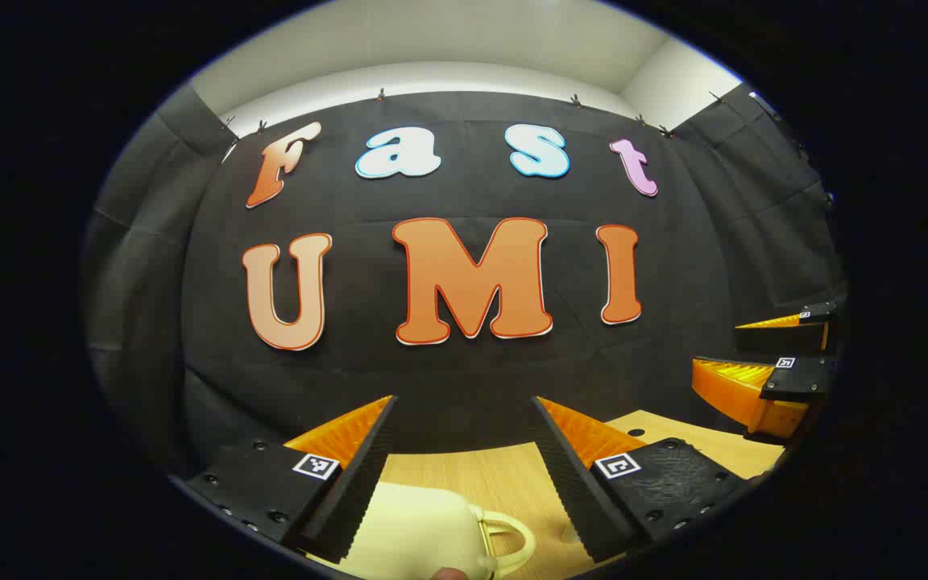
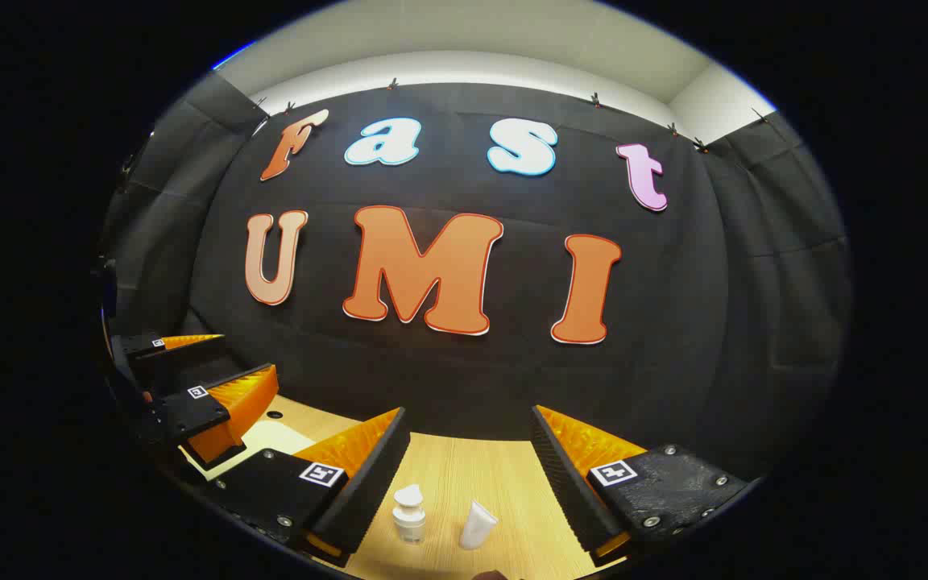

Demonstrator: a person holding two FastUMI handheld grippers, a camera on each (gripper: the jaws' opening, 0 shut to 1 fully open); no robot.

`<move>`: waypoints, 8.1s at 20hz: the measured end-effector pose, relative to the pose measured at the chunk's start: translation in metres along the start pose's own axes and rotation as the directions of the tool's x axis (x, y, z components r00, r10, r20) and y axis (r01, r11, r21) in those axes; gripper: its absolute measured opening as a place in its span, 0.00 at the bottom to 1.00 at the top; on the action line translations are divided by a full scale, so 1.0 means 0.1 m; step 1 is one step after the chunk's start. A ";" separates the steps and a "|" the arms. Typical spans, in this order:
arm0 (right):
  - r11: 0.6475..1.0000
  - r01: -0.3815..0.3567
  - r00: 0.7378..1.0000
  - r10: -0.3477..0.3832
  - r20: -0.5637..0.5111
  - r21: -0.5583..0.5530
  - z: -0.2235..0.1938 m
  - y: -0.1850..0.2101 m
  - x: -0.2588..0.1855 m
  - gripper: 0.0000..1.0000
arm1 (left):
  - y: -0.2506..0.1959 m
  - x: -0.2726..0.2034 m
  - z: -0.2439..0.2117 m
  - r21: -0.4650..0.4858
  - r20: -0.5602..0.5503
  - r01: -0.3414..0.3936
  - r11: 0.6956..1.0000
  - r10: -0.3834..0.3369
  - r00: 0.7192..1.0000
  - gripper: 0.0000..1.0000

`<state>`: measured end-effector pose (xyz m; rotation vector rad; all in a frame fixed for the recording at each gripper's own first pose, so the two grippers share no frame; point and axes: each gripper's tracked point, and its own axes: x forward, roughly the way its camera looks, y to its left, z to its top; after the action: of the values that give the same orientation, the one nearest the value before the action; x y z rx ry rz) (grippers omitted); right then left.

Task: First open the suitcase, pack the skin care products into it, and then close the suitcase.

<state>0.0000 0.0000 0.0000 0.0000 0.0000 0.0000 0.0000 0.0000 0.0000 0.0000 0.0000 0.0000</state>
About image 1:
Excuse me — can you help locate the pale yellow suitcase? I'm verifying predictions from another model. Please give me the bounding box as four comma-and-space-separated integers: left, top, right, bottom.
307, 481, 537, 580

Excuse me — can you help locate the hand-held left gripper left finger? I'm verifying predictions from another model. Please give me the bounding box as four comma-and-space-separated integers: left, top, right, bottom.
182, 395, 399, 564

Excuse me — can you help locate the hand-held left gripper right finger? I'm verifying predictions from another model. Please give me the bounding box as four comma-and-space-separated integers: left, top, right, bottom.
530, 396, 755, 563

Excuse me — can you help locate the black backdrop cloth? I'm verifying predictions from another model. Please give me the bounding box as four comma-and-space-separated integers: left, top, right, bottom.
81, 81, 847, 484

